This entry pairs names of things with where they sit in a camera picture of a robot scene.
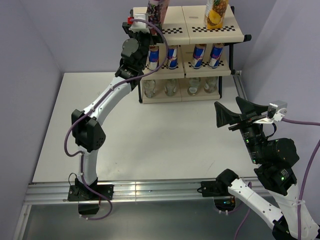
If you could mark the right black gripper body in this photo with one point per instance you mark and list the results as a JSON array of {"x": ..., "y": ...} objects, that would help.
[{"x": 252, "y": 134}]

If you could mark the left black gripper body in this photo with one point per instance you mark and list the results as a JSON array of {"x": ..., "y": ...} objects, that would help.
[{"x": 145, "y": 40}]

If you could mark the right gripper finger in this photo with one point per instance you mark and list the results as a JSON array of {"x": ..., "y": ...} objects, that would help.
[
  {"x": 249, "y": 108},
  {"x": 224, "y": 116}
]

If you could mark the energy drink can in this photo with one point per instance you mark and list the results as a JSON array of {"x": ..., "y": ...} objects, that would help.
[
  {"x": 153, "y": 57},
  {"x": 198, "y": 54},
  {"x": 172, "y": 57}
]

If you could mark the blue carton maroon side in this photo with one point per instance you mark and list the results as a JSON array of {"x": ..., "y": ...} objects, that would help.
[{"x": 156, "y": 11}]

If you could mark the clear bottle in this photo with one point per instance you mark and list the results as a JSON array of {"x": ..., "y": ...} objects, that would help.
[
  {"x": 149, "y": 87},
  {"x": 210, "y": 84},
  {"x": 170, "y": 87},
  {"x": 193, "y": 85}
]

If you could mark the energy drink can hidden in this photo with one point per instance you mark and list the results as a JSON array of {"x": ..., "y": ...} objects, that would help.
[{"x": 215, "y": 55}]

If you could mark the blue carton yellow side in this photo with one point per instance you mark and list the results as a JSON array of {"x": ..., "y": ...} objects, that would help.
[{"x": 215, "y": 12}]

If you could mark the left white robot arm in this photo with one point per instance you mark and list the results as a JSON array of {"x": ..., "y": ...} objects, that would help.
[{"x": 86, "y": 124}]

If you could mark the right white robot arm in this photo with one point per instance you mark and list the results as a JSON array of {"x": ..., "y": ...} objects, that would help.
[{"x": 290, "y": 220}]

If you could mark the beige three-tier shelf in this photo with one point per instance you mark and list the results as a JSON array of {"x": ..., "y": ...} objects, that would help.
[{"x": 183, "y": 26}]

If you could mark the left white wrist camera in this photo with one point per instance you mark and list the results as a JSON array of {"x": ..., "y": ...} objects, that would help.
[{"x": 138, "y": 23}]

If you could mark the aluminium side rail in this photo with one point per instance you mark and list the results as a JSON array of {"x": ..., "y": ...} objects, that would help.
[{"x": 240, "y": 85}]

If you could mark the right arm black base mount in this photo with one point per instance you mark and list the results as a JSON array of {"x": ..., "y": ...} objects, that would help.
[{"x": 213, "y": 188}]

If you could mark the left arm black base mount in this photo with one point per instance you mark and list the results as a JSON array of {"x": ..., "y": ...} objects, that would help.
[{"x": 100, "y": 192}]

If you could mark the aluminium front rail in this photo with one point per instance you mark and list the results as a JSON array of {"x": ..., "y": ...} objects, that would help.
[{"x": 54, "y": 193}]

